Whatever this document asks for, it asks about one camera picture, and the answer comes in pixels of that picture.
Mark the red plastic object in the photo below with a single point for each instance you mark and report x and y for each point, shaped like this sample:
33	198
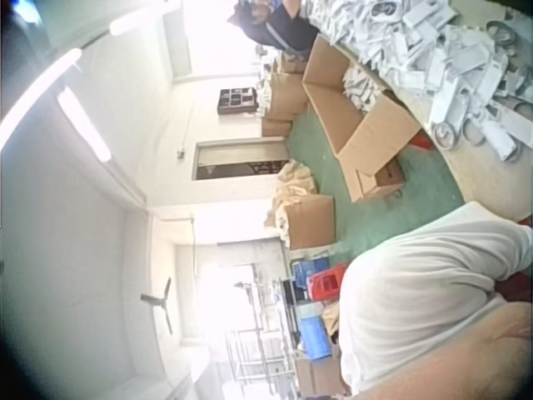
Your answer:
421	143

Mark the black ceiling fan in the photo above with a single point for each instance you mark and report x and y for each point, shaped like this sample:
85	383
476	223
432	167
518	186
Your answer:
160	301

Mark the fluorescent tube light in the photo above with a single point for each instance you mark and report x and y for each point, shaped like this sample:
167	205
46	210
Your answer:
39	89
83	124
132	17

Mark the large open cardboard carton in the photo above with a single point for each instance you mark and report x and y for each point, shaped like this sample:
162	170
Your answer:
354	125

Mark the heap of white plastic parts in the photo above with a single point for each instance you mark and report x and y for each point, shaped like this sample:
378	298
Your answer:
433	54

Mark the red plastic crate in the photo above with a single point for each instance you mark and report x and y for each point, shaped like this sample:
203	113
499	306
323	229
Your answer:
327	283

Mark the small brown cardboard box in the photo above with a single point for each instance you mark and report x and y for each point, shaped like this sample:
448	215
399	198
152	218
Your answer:
385	177

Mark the blue plastic bin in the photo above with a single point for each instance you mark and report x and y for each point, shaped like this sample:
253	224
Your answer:
315	335

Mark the metal frame rack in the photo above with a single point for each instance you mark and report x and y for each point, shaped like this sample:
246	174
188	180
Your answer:
258	333

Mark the stack of cardboard cartons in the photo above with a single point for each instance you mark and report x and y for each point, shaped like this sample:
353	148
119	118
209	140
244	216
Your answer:
283	98

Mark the cardboard carton with beige bags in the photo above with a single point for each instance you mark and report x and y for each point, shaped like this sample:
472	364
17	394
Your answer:
306	216

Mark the black compartment shelf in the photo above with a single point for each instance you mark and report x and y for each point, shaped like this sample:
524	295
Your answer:
236	100

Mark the blue plastic crate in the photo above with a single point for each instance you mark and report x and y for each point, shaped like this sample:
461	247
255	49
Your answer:
306	268

